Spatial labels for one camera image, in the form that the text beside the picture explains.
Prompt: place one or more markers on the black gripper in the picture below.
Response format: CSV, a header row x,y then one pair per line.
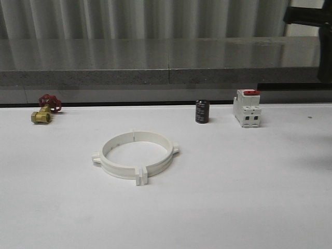
x,y
321,18

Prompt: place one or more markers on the white half-ring clamp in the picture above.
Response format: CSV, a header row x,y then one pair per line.
x,y
158,165
114,166

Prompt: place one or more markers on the black cylindrical capacitor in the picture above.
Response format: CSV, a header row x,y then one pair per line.
x,y
202,111

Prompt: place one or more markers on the grey stone ledge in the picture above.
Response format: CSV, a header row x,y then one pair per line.
x,y
226,62

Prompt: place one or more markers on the brass valve red handwheel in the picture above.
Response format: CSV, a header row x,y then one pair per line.
x,y
48,104

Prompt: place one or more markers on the white circuit breaker red switch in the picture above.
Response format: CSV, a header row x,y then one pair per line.
x,y
246,108

